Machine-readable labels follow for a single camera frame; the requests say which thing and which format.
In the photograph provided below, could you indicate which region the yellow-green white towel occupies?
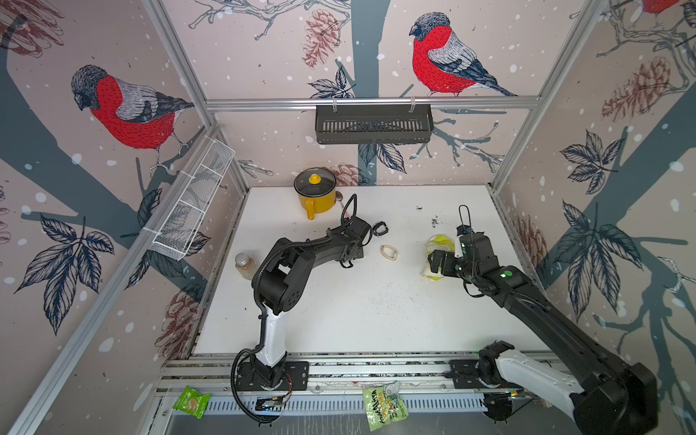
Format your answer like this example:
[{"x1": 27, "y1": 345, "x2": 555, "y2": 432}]
[{"x1": 422, "y1": 235, "x2": 455, "y2": 282}]

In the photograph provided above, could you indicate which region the black wrist watch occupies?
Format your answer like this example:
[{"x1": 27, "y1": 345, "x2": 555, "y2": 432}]
[{"x1": 373, "y1": 221, "x2": 389, "y2": 237}]

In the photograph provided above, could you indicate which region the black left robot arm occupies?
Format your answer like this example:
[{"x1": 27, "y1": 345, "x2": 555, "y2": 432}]
[{"x1": 230, "y1": 217, "x2": 373, "y2": 391}]

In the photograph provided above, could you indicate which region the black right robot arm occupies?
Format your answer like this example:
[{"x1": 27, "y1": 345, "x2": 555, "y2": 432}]
[{"x1": 428, "y1": 250, "x2": 659, "y2": 434}]

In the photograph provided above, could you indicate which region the yellow pot with lid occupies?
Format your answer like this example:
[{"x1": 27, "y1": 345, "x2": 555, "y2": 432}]
[{"x1": 293, "y1": 167, "x2": 337, "y2": 220}]

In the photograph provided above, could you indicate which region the small glass spice jar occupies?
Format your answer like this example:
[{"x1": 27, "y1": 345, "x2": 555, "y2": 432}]
[{"x1": 235, "y1": 252, "x2": 258, "y2": 281}]

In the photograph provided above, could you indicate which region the green white snack bag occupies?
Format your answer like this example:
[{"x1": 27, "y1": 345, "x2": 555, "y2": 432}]
[{"x1": 362, "y1": 381, "x2": 409, "y2": 431}]

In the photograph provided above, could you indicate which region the green snack packet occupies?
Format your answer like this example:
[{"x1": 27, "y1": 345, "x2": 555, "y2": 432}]
[{"x1": 172, "y1": 386, "x2": 210, "y2": 420}]

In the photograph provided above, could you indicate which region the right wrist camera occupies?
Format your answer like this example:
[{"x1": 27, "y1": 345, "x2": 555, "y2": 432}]
[{"x1": 457, "y1": 225, "x2": 495, "y2": 264}]

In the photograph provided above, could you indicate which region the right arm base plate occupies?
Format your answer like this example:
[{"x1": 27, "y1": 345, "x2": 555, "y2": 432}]
[{"x1": 443, "y1": 360, "x2": 514, "y2": 390}]

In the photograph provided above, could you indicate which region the black hanging wire basket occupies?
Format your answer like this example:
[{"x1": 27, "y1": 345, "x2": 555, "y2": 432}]
[{"x1": 315, "y1": 104, "x2": 434, "y2": 145}]

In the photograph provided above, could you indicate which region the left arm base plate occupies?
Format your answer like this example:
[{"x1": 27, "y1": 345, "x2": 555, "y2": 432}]
[{"x1": 232, "y1": 361, "x2": 309, "y2": 392}]

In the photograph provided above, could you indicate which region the white mesh wall shelf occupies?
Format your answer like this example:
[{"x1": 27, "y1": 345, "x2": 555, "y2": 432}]
[{"x1": 145, "y1": 136, "x2": 235, "y2": 261}]

